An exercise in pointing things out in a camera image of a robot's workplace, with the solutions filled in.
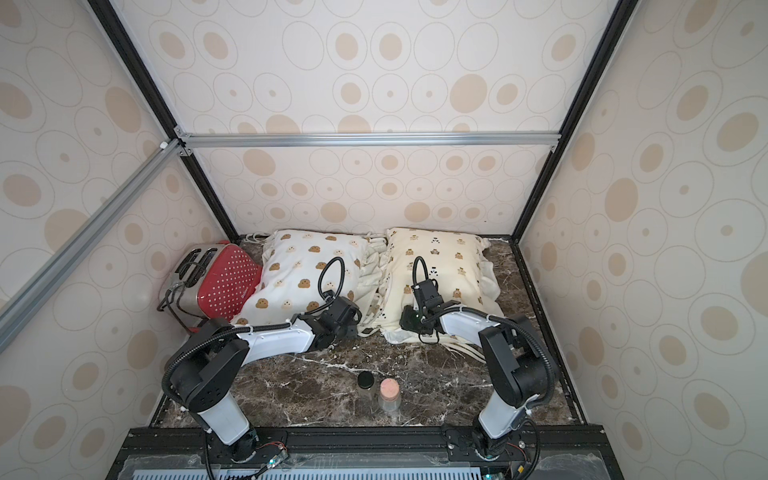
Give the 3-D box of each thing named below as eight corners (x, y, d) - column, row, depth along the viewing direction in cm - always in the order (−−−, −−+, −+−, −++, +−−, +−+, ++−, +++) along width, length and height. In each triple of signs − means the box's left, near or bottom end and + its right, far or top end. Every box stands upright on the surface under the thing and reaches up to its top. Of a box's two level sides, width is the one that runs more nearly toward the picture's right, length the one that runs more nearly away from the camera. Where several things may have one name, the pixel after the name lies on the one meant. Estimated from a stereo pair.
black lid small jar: (360, 400, 83) (357, 388, 75) (361, 383, 86) (358, 370, 78) (373, 400, 83) (372, 388, 75) (374, 383, 86) (372, 370, 78)
